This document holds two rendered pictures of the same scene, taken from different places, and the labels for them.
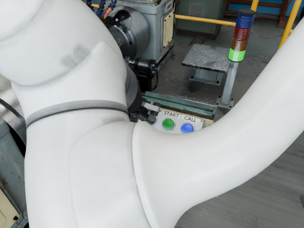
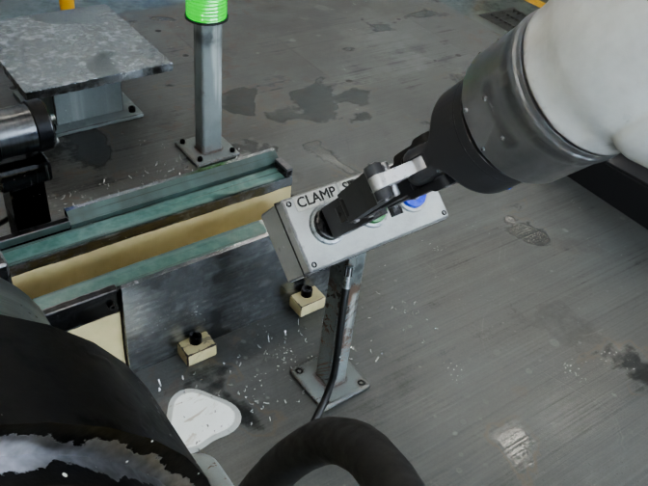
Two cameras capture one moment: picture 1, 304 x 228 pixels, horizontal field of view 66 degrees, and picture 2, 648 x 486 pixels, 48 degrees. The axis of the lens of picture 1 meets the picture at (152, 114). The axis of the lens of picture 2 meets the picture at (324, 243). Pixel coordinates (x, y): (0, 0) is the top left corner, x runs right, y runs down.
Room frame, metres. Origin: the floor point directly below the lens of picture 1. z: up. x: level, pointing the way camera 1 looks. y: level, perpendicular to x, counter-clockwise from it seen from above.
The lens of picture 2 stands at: (0.22, 0.47, 1.47)
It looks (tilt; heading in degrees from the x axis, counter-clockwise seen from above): 39 degrees down; 298
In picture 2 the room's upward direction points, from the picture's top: 7 degrees clockwise
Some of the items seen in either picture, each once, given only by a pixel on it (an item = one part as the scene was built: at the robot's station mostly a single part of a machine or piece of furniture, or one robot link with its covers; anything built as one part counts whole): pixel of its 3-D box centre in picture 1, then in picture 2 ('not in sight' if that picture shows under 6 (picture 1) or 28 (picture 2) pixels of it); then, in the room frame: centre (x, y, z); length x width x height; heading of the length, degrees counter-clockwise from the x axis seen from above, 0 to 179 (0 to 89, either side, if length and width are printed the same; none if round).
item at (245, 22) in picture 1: (244, 19); not in sight; (0.89, -0.35, 1.19); 0.06 x 0.06 x 0.04
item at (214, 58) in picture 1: (208, 65); (74, 75); (1.15, -0.31, 0.86); 0.27 x 0.24 x 0.12; 158
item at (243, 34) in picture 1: (242, 31); not in sight; (0.89, -0.35, 1.14); 0.06 x 0.06 x 0.04
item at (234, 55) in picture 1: (236, 53); (206, 2); (0.89, -0.35, 1.05); 0.06 x 0.06 x 0.04
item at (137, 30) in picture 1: (122, 35); not in sight; (1.12, 0.14, 1.04); 0.41 x 0.25 x 0.25; 158
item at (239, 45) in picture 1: (239, 43); not in sight; (0.89, -0.35, 1.10); 0.06 x 0.06 x 0.04
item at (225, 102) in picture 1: (234, 63); (206, 30); (0.89, -0.35, 1.01); 0.08 x 0.08 x 0.42; 68
